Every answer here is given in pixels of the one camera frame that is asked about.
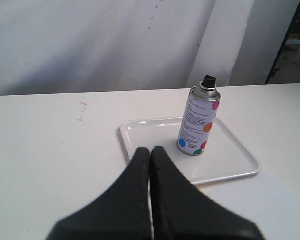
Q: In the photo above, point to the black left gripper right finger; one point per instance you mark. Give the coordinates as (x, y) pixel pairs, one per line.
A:
(181, 212)

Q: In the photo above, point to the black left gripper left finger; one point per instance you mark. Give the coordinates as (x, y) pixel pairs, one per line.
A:
(120, 213)

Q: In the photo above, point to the white dotted spray can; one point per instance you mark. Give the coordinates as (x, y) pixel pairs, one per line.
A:
(198, 119)

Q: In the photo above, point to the white plastic tray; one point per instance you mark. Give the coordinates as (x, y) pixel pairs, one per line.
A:
(225, 157)

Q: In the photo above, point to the white backdrop cloth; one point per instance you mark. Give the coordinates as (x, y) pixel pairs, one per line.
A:
(76, 46)

